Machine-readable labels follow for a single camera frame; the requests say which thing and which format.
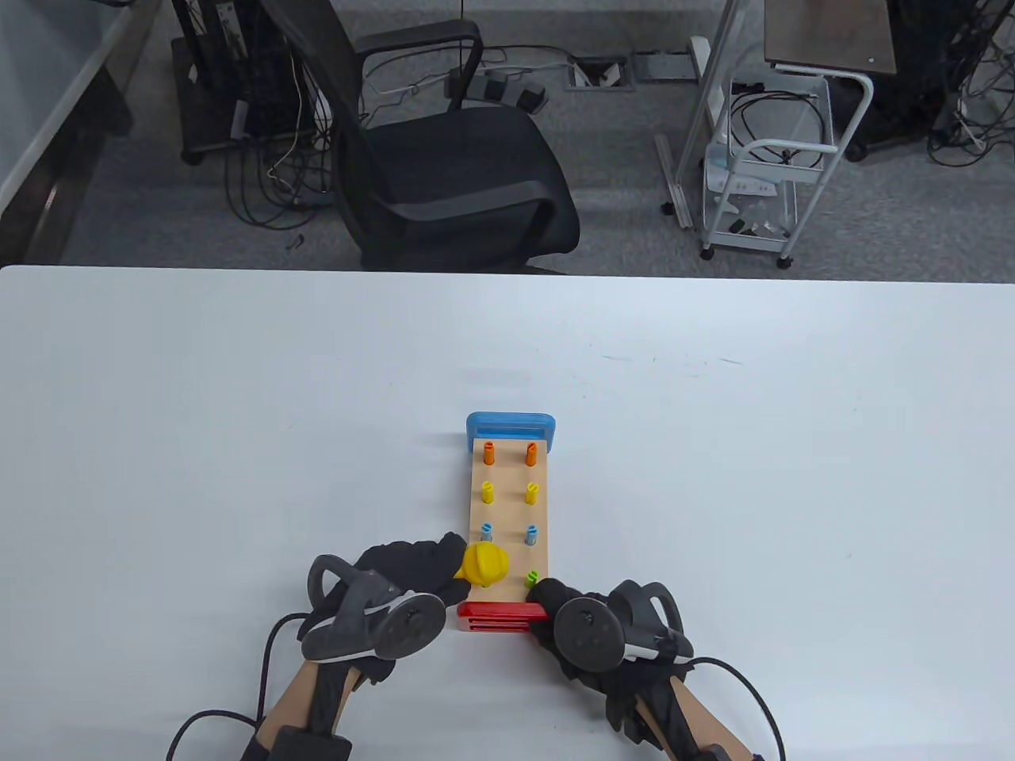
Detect black cable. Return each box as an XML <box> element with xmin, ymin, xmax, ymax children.
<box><xmin>167</xmin><ymin>612</ymin><xmax>314</xmax><ymax>761</ymax></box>
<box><xmin>686</xmin><ymin>656</ymin><xmax>787</xmax><ymax>761</ymax></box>

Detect black office chair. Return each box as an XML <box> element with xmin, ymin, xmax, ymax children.
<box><xmin>258</xmin><ymin>0</ymin><xmax>581</xmax><ymax>274</ymax></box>

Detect person's left hand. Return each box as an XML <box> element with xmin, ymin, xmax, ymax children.
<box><xmin>297</xmin><ymin>533</ymin><xmax>470</xmax><ymax>686</ymax></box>

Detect metal floor socket box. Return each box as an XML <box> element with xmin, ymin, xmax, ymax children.
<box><xmin>565</xmin><ymin>57</ymin><xmax>638</xmax><ymax>94</ymax></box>

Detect grey side table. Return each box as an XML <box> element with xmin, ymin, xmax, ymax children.
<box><xmin>0</xmin><ymin>0</ymin><xmax>163</xmax><ymax>266</ymax></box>

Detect tangle of floor cables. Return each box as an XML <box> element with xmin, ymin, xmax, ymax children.
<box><xmin>222</xmin><ymin>55</ymin><xmax>342</xmax><ymax>232</ymax></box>

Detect aluminium frame post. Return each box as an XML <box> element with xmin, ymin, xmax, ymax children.
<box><xmin>654</xmin><ymin>0</ymin><xmax>750</xmax><ymax>231</ymax></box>

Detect yellow toy hammer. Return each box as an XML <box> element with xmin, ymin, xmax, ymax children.
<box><xmin>462</xmin><ymin>542</ymin><xmax>509</xmax><ymax>588</ymax></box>

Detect black hand controller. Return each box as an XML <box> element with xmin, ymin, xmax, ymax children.
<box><xmin>301</xmin><ymin>555</ymin><xmax>447</xmax><ymax>663</ymax></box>
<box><xmin>553</xmin><ymin>581</ymin><xmax>695</xmax><ymax>675</ymax></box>

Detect person's right hand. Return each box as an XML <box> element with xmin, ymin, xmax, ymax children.
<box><xmin>526</xmin><ymin>577</ymin><xmax>699</xmax><ymax>746</ymax></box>

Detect rainbow hammer bench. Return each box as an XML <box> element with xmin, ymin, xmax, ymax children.
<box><xmin>457</xmin><ymin>413</ymin><xmax>559</xmax><ymax>635</ymax></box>

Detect person's left forearm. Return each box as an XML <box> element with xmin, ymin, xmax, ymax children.
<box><xmin>254</xmin><ymin>658</ymin><xmax>373</xmax><ymax>761</ymax></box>

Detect person's right forearm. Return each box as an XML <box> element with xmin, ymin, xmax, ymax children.
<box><xmin>634</xmin><ymin>674</ymin><xmax>770</xmax><ymax>761</ymax></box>

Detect brown top desk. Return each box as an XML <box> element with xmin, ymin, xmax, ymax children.
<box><xmin>764</xmin><ymin>0</ymin><xmax>897</xmax><ymax>76</ymax></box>

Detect black power adapters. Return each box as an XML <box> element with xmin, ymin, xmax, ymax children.
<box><xmin>444</xmin><ymin>67</ymin><xmax>550</xmax><ymax>116</ymax></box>

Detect grey floor plate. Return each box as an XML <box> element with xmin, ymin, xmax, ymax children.
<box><xmin>632</xmin><ymin>51</ymin><xmax>699</xmax><ymax>82</ymax></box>

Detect black equipment stand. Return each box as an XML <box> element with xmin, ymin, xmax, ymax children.
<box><xmin>845</xmin><ymin>0</ymin><xmax>1015</xmax><ymax>167</ymax></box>

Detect black equipment rack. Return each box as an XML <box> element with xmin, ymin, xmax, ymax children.
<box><xmin>170</xmin><ymin>0</ymin><xmax>334</xmax><ymax>166</ymax></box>

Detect white rolling cart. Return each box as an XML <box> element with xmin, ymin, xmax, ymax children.
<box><xmin>698</xmin><ymin>67</ymin><xmax>875</xmax><ymax>270</ymax></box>

